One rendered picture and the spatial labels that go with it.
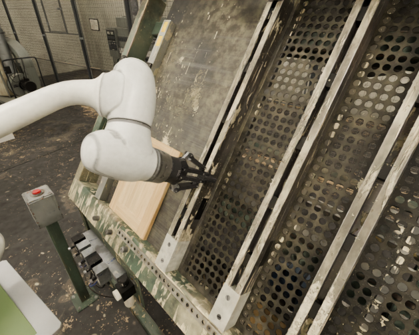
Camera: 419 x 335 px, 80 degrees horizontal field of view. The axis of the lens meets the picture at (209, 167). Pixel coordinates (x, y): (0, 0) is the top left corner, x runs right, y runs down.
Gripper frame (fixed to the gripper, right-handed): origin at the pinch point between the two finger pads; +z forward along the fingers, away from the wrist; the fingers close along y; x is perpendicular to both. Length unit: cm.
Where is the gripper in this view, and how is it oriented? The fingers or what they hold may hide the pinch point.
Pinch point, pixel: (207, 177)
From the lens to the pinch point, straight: 83.9
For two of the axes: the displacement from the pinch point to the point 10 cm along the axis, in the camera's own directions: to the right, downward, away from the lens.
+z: 5.8, 1.7, 7.9
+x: -7.1, -3.7, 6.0
